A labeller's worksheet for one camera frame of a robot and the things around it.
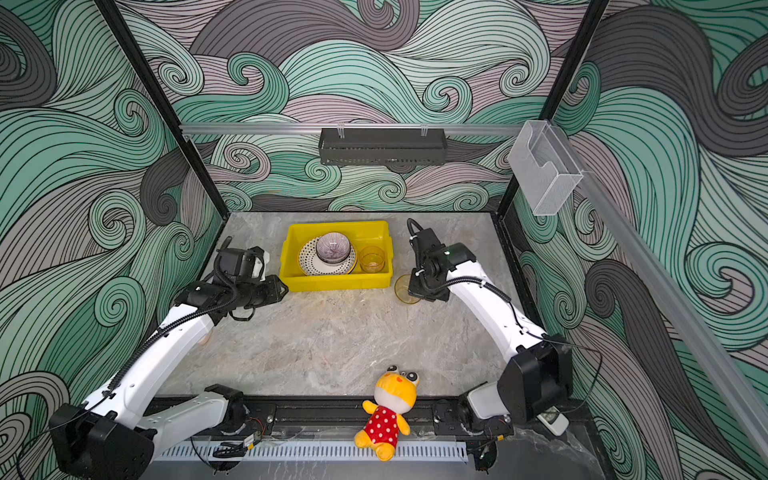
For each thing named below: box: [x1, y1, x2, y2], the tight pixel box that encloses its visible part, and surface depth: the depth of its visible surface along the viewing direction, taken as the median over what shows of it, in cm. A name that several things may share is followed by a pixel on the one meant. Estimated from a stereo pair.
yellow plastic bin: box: [279, 221, 394, 292], surface depth 100 cm
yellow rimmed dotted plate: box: [299, 237, 357, 277], surface depth 102 cm
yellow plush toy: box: [354, 365, 420, 462], surface depth 71 cm
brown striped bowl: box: [316, 232, 351, 264], surface depth 100 cm
